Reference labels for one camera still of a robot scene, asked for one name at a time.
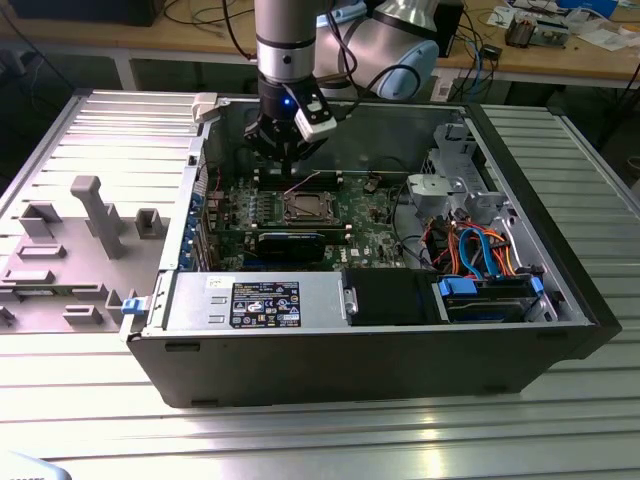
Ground silver power supply unit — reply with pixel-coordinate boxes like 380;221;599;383
162;271;359;332

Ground blue hanging cable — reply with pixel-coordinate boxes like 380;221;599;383
472;47;489;99

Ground black sleeved wire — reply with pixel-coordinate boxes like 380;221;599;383
391;185;436;270

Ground green motherboard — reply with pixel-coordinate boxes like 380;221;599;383
207;172;426;274

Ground blue plastic latch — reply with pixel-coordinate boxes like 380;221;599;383
121;296;151;318

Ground orange wire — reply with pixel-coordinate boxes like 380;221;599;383
479;228;517;277

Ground metal socket cover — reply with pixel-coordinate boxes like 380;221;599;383
282;191;332;224

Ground thin black wire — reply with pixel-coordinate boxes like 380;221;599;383
370;156;412;177

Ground black graphics card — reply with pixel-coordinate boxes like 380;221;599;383
256;229;327;262

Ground grey parts rack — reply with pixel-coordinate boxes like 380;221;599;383
0;174;171;335

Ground white paper sheet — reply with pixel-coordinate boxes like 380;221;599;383
487;4;516;29

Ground black monitor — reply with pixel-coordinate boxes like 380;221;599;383
8;0;162;27

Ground metal locking lever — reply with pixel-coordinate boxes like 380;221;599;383
285;170;323;195

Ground blue box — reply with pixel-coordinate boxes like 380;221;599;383
555;0;620;16

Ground black rear fan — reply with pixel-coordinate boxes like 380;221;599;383
232;143;262;176

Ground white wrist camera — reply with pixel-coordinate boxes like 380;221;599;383
292;92;336;143

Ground silver drive cage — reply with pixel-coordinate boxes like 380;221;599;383
427;122;519;221

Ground pale grey case latch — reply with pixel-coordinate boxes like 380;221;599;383
191;92;222;125

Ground silver metal bracket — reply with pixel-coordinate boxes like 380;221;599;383
405;173;451;217

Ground pale grey device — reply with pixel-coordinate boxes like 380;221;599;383
0;449;70;480

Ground CPU socket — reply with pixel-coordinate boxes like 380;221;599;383
280;191;335;225

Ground copper coil component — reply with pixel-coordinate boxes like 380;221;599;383
503;13;535;50

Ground wooden desk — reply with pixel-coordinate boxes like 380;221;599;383
0;0;640;91

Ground grey electronic device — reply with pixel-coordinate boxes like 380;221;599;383
530;17;571;50

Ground hard disk in blue carrier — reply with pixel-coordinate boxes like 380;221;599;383
430;275;546;325

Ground black tower box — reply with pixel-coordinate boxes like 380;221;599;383
435;0;466;60

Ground black PC case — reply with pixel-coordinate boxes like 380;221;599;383
119;93;624;410

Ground white papers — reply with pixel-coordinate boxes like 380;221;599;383
577;22;640;52

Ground blue wire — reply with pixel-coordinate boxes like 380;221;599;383
457;225;503;279

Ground silver green CPU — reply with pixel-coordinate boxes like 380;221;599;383
291;195;324;217

